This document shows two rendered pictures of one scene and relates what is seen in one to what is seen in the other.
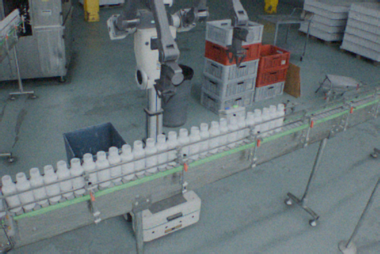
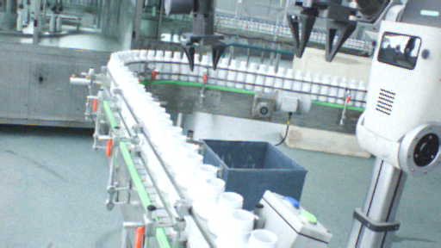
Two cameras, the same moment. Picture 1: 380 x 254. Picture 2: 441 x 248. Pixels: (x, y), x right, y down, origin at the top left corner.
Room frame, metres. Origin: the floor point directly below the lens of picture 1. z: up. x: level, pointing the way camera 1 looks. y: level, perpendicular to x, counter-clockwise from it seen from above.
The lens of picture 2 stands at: (1.70, -1.00, 1.44)
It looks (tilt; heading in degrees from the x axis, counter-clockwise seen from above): 15 degrees down; 101
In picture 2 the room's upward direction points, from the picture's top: 9 degrees clockwise
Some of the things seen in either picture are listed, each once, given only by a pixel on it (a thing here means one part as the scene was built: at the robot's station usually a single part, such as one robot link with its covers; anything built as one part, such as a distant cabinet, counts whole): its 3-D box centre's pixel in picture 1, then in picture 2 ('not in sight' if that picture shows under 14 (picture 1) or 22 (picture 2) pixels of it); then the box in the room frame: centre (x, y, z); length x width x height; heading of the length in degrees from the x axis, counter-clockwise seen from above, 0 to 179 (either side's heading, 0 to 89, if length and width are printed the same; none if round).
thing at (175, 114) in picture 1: (172, 96); not in sight; (3.52, 0.18, 0.32); 0.45 x 0.45 x 0.64
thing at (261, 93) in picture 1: (260, 86); not in sight; (4.50, -1.04, 0.11); 0.61 x 0.41 x 0.22; 126
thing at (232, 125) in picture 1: (231, 132); (188, 195); (1.53, -0.24, 1.08); 0.06 x 0.06 x 0.17
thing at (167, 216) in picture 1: (154, 189); not in sight; (2.00, 0.22, 0.24); 0.68 x 0.53 x 0.41; 33
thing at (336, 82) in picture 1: (336, 89); not in sight; (4.41, -2.20, 0.21); 0.61 x 0.47 x 0.41; 176
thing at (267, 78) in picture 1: (262, 72); not in sight; (4.51, -1.04, 0.33); 0.61 x 0.41 x 0.22; 126
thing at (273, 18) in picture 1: (283, 35); not in sight; (6.20, -1.72, 0.49); 1.05 x 0.55 x 0.99; 123
